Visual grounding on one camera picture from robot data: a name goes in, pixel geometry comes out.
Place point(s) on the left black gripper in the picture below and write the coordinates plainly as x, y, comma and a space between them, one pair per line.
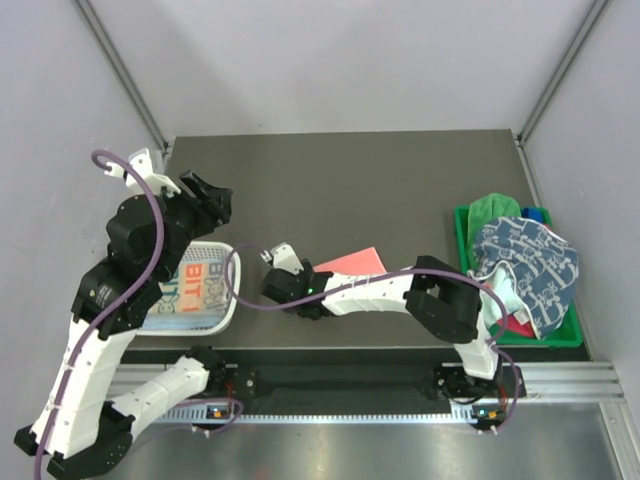
213, 205

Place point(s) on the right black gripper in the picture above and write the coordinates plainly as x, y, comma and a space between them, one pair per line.
308, 273

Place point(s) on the pink bunny towel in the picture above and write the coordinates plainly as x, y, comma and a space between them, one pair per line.
363, 262

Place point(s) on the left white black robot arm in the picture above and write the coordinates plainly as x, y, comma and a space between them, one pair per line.
81, 433

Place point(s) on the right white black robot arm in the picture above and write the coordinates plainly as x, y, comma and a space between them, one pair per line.
444, 301

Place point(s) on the white perforated plastic basket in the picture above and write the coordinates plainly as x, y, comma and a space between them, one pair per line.
204, 251

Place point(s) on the cream lettered folded towel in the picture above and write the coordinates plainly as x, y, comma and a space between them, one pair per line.
197, 287

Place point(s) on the green towel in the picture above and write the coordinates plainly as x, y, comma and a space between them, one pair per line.
484, 210

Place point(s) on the blue towel in bin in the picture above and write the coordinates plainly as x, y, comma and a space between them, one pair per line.
533, 214

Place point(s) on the blue white patterned towel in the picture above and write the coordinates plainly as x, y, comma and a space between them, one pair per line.
530, 268

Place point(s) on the green plastic bin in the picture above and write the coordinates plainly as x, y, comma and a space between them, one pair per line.
567, 335

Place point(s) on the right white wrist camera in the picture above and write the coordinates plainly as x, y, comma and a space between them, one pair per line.
283, 257

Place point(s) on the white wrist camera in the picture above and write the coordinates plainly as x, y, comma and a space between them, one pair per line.
149, 164
283, 257

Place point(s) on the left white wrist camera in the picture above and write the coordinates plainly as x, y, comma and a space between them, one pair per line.
149, 164

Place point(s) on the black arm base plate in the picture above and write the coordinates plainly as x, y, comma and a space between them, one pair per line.
355, 389

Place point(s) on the grey slotted cable duct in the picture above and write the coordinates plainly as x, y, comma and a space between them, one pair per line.
205, 414

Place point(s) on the left aluminium frame post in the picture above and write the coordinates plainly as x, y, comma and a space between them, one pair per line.
89, 15

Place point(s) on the aluminium frame post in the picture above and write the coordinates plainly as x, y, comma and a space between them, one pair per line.
569, 56
89, 15

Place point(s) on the right aluminium frame post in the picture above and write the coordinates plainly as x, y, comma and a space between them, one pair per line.
569, 56

